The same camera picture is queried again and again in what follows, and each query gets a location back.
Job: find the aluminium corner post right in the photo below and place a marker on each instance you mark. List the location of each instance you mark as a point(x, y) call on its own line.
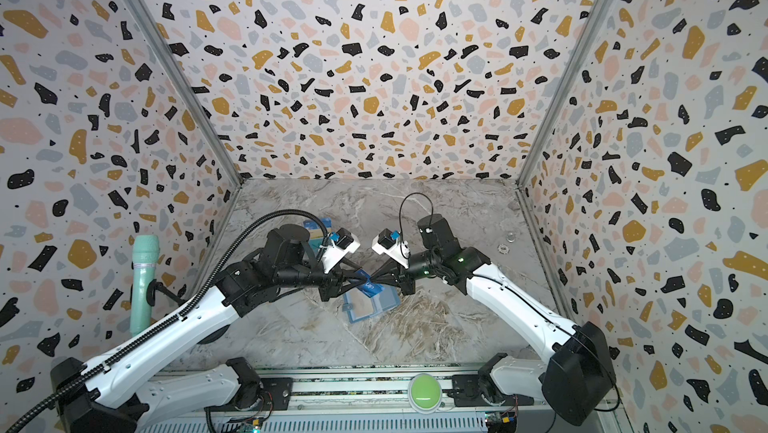
point(571, 72)

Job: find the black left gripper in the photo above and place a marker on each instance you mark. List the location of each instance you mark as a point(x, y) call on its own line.
point(335, 288)

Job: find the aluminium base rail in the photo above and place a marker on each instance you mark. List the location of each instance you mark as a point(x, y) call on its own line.
point(375, 399)

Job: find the green round button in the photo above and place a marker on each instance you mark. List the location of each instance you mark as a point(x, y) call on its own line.
point(424, 393)

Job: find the aluminium corner post left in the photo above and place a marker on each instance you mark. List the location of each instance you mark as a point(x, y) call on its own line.
point(159, 46)

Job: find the mint green microphone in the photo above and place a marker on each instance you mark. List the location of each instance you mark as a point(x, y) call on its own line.
point(145, 255)

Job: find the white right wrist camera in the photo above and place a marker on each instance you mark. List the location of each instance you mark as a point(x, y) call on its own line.
point(392, 244)

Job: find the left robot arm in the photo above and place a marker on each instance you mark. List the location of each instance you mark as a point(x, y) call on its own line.
point(117, 391)

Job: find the aluminium corner post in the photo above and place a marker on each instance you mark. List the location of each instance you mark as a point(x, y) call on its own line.
point(159, 46)
point(571, 72)

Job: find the dark blue VIP card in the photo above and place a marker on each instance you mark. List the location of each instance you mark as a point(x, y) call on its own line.
point(312, 225)

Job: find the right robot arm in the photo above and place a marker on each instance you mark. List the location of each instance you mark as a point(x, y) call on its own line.
point(575, 373)

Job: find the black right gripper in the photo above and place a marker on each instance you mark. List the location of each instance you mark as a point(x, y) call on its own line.
point(404, 279)

